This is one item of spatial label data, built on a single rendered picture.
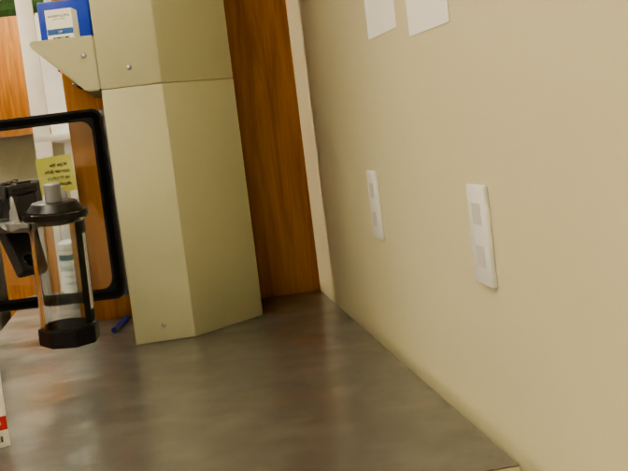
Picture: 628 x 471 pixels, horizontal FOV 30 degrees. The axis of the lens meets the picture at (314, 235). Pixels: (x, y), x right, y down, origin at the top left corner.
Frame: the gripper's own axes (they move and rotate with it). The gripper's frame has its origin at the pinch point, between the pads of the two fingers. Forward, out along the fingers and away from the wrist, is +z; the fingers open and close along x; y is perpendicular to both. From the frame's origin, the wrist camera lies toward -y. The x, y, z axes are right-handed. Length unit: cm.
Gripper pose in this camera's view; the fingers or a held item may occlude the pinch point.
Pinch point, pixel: (53, 224)
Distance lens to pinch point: 200.3
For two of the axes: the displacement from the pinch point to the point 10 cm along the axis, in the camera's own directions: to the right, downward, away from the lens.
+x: 7.1, -1.8, 6.7
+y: -1.2, -9.8, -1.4
